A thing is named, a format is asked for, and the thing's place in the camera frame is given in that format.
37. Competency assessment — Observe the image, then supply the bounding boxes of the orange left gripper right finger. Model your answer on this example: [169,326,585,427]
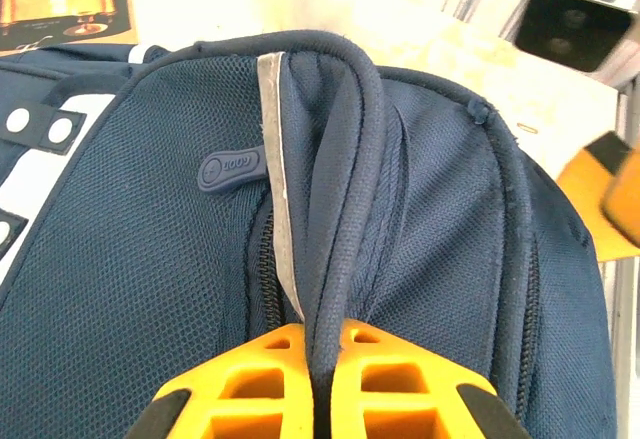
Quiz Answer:
[328,319,531,439]

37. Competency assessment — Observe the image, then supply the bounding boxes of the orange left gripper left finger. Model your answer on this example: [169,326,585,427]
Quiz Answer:
[124,322,317,439]

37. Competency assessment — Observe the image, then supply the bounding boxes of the navy blue backpack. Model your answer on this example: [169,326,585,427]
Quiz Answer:
[0,30,619,439]

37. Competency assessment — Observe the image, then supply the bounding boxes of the brown book with scroll cover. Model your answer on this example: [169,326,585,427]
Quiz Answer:
[0,0,140,58]

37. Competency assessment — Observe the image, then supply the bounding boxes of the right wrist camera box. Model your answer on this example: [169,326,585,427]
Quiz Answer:
[512,0,640,78]

